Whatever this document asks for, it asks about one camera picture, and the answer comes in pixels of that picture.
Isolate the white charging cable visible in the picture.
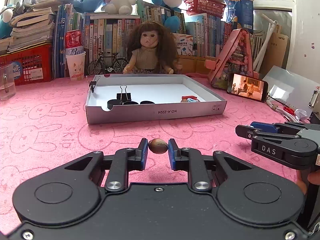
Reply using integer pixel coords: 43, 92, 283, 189
265, 93, 303, 124

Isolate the clear acrylic stand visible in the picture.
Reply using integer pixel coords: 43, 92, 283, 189
0, 64, 16, 101

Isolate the black round cap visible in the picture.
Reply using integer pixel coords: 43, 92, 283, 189
123, 101, 139, 105
107, 99, 123, 110
140, 100, 155, 105

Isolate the blue cardboard package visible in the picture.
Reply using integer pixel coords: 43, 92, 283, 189
224, 0, 254, 33

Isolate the red plastic crate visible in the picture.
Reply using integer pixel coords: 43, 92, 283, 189
1, 43, 53, 86

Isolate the white illustrated box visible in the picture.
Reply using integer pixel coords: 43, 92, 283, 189
173, 33, 194, 56

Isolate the black binder clip on rim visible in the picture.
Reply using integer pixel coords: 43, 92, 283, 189
88, 75, 101, 93

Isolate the blue plush dolphin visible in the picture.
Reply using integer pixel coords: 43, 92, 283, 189
72, 0, 105, 14

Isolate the person's right hand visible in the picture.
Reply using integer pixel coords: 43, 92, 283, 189
296, 170, 320, 194

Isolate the smartphone playing video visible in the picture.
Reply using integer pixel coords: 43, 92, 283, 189
227, 73, 268, 102

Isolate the red Budweiser can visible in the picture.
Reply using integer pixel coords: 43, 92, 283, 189
65, 29, 84, 55

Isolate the black binder clip in box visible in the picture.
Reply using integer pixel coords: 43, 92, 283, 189
117, 85, 131, 103

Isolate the blue plate toy food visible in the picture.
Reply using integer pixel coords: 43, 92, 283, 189
181, 95, 199, 102

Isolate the brown haired doll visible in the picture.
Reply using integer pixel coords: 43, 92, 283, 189
123, 22, 182, 74

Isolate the white pipe frame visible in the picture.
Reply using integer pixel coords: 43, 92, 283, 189
253, 14, 278, 73

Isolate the white shallow cardboard box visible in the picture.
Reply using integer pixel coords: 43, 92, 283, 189
86, 74, 227, 125

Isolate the red plastic basket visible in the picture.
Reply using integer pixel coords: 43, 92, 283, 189
184, 0, 226, 18

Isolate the row of upright books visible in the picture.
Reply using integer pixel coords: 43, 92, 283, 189
52, 0, 266, 79

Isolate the black miniature bicycle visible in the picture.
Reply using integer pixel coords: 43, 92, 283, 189
87, 53, 129, 75

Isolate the pink triangular toy house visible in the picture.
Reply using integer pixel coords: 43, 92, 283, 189
204, 28, 258, 90

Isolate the stack of grey books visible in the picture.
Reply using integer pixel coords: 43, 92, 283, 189
1, 0, 73, 55

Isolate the white paper cat cup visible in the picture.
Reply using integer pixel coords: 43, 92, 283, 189
66, 52, 86, 81

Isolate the brown acorn nut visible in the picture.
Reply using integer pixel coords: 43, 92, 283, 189
148, 138, 168, 154

